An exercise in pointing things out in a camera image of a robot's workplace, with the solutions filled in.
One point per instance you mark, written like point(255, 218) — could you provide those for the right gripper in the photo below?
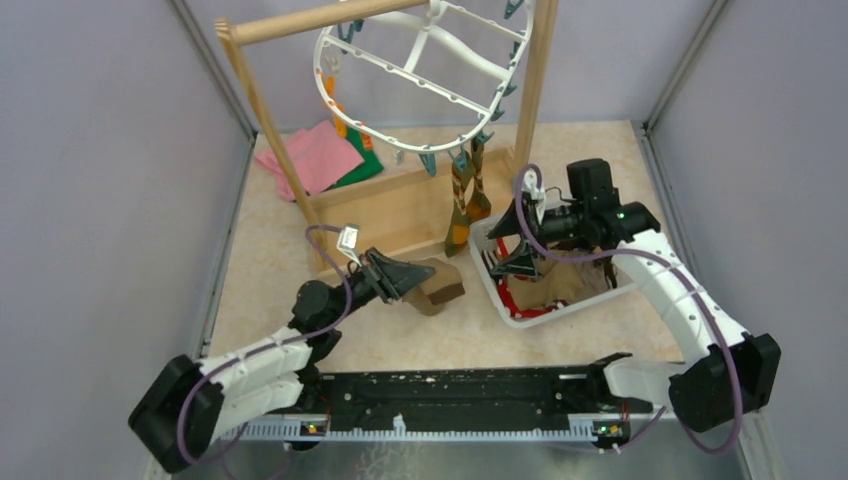
point(523, 264)

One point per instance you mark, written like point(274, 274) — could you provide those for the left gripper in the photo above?
point(391, 278)

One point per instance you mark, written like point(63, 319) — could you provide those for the olive striped sock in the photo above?
point(459, 227)
point(479, 206)

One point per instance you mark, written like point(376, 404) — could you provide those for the tan ribbed sock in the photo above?
point(431, 297)
point(566, 283)

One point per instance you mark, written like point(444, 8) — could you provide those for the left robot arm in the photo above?
point(193, 402)

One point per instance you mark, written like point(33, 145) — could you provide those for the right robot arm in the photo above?
point(726, 372)

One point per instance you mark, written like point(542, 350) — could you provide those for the wooden hanger rack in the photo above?
point(405, 213)

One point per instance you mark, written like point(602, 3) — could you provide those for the red white striped sock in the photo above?
point(512, 308)

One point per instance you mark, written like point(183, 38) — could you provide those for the white plastic laundry basket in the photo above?
point(485, 253)

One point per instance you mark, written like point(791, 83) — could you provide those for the green cloth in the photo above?
point(371, 165)

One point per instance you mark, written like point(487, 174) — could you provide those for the pink cloth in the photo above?
point(321, 157)

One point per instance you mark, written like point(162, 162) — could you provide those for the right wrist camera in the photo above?
point(533, 185)

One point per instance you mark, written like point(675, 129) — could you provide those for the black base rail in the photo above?
point(525, 403)

